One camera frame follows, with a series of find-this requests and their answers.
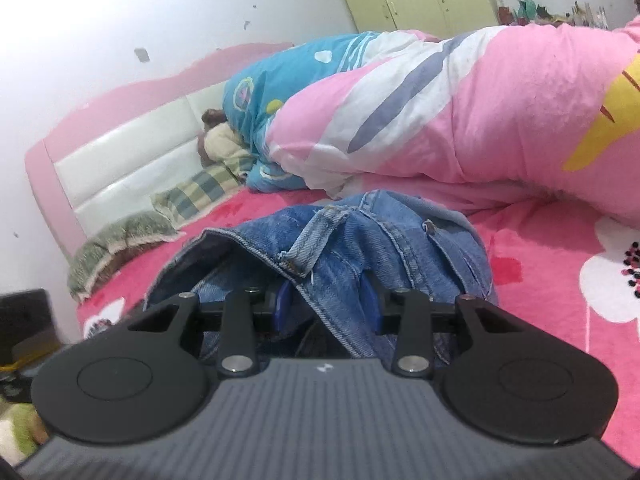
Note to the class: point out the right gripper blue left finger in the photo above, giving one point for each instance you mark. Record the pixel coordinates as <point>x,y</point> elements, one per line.
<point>281,305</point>

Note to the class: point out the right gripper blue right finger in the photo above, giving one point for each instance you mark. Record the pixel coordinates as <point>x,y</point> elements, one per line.
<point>371,301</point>

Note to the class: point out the blue denim jeans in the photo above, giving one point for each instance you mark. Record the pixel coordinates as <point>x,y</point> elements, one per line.
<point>323,250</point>

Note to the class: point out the plaid checked pillow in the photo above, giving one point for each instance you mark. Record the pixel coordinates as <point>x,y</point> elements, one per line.
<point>200,194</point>

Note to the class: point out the green fringed pillow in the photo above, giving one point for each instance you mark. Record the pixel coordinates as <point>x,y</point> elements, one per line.
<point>104,254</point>

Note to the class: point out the beige brown fleece garment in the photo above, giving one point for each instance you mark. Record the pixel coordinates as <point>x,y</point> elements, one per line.
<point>220,144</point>

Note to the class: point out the pink floral bed blanket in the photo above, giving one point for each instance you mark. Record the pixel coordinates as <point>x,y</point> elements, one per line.
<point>560,266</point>

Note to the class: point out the pink white padded headboard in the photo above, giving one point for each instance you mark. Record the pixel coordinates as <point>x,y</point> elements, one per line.
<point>104,160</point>

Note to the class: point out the dark bedside box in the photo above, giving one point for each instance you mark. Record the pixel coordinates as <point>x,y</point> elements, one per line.
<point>27,328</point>

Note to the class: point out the pink and blue quilt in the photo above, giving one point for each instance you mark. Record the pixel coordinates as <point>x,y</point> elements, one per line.
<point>476,119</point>

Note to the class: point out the clutter on far shelf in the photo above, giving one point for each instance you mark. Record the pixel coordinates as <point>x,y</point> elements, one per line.
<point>529,12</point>

